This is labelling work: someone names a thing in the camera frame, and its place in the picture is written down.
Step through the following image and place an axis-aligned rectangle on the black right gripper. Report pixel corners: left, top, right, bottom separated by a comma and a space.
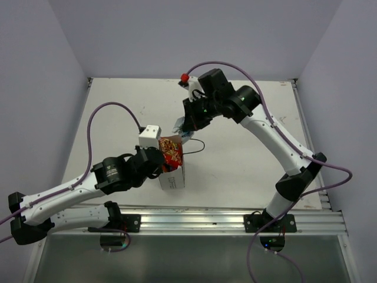
183, 94, 221, 132

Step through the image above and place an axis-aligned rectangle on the red snack packet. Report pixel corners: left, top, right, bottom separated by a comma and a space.
159, 137, 183, 173

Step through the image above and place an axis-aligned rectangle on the white paper coffee bag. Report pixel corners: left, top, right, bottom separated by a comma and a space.
158, 134, 206, 190

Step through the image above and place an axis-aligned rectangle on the silver mints sachet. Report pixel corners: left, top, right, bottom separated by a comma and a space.
172, 117, 194, 144

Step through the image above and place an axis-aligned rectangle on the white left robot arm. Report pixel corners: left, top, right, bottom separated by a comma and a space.
8, 147, 164, 245

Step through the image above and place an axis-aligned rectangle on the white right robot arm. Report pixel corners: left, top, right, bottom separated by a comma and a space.
179, 68, 327, 232

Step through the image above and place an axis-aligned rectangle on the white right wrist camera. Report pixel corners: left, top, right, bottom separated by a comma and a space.
178, 73, 205, 102

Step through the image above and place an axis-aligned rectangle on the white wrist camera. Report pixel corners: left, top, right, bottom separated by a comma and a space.
138, 125, 161, 149
178, 73, 205, 102

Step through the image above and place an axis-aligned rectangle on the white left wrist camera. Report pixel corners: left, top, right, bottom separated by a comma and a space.
138, 125, 161, 149

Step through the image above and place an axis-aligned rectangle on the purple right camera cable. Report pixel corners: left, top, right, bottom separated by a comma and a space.
187, 61, 353, 201

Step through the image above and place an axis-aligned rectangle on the purple camera cable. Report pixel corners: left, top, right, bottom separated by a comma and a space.
0, 101, 145, 226
187, 61, 353, 201

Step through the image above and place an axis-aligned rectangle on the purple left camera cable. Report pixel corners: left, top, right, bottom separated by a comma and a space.
0, 101, 145, 226

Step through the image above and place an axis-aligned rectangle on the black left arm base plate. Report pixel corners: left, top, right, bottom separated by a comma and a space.
88, 214, 141, 233

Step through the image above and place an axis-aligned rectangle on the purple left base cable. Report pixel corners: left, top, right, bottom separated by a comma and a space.
0, 228, 131, 253

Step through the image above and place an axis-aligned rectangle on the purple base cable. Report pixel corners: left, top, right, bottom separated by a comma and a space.
246, 203, 307, 283
0, 228, 131, 253

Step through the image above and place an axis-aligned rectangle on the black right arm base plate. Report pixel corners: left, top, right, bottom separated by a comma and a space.
243, 211, 297, 233

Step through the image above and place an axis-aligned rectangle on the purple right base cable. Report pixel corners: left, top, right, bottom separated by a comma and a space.
246, 203, 307, 283

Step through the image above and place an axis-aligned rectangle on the aluminium rail frame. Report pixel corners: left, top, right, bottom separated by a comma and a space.
51, 205, 347, 236

